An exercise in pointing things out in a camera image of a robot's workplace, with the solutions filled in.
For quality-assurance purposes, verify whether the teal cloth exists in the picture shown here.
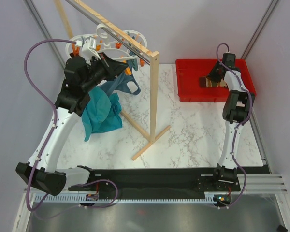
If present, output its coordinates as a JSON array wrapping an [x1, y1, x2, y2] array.
[[82, 87, 123, 142]]

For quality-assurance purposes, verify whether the orange clothespin left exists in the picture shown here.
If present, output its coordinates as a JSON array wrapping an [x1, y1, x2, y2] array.
[[70, 44, 80, 57]]

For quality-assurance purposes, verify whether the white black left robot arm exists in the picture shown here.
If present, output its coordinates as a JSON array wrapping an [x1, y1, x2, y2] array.
[[15, 53, 128, 196]]

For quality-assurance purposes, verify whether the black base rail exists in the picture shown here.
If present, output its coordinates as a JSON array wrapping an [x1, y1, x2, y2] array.
[[69, 168, 241, 200]]

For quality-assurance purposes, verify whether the striped sock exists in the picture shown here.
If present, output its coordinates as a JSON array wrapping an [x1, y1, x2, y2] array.
[[199, 77, 228, 88]]

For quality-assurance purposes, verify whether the orange clothespin holding cloth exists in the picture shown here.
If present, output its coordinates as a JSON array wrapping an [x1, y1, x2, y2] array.
[[125, 67, 132, 76]]

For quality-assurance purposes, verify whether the teal clothespin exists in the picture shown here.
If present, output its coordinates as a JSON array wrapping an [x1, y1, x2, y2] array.
[[126, 59, 138, 71]]

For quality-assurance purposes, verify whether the white slotted cable duct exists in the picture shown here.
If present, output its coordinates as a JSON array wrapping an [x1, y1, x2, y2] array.
[[35, 190, 220, 203]]

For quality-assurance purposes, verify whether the white round clip hanger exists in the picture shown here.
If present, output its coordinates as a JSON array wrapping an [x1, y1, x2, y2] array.
[[65, 24, 147, 63]]

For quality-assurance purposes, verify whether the red plastic bin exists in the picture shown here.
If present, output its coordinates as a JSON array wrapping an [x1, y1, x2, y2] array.
[[175, 58, 257, 102]]

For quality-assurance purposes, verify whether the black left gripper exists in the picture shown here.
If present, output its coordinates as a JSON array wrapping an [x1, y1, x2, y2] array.
[[83, 52, 129, 92]]

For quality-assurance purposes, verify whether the wooden drying rack frame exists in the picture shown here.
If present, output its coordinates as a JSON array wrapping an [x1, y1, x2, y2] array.
[[53, 0, 172, 160]]

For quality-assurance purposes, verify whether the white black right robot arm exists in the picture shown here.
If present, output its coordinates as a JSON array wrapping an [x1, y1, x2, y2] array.
[[209, 52, 255, 190]]

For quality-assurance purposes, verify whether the orange clothespin top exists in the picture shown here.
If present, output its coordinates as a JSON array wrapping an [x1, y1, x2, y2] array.
[[115, 43, 122, 49]]

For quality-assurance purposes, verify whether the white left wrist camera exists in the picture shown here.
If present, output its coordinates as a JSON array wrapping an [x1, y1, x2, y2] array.
[[75, 37, 100, 61]]

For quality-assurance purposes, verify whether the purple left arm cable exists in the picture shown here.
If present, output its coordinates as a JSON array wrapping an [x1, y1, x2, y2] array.
[[24, 39, 78, 219]]

